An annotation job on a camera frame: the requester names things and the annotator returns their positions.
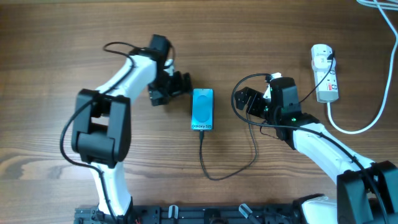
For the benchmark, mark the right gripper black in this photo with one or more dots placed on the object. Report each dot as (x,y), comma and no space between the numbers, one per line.
(257,98)

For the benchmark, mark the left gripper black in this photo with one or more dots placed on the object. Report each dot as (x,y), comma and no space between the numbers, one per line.
(178,89)

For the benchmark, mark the teal Galaxy smartphone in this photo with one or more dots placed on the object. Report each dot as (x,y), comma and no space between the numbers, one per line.
(202,109)

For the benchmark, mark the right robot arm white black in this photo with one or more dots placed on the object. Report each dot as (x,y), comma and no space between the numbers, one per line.
(366,190)

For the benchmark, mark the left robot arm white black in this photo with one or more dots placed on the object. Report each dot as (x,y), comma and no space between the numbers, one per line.
(101,123)

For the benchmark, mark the white charger adapter plug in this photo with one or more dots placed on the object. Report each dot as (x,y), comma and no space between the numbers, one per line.
(321,63)

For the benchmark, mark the white power strip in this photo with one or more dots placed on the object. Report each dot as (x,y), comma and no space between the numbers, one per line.
(326,86)

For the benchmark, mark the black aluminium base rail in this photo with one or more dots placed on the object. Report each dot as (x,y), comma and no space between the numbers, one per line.
(266,214)

